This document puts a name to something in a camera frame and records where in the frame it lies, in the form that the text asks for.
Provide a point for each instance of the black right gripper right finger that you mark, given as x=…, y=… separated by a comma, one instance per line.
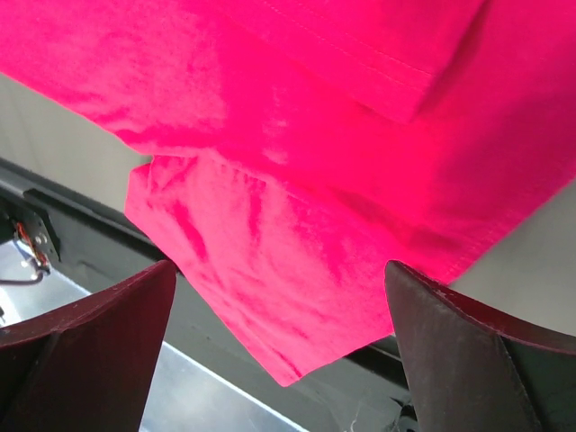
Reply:
x=471, y=367

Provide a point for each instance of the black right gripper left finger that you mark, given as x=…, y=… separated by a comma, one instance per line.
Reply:
x=88, y=365

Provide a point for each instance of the red t shirt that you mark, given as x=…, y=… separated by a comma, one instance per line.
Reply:
x=297, y=147

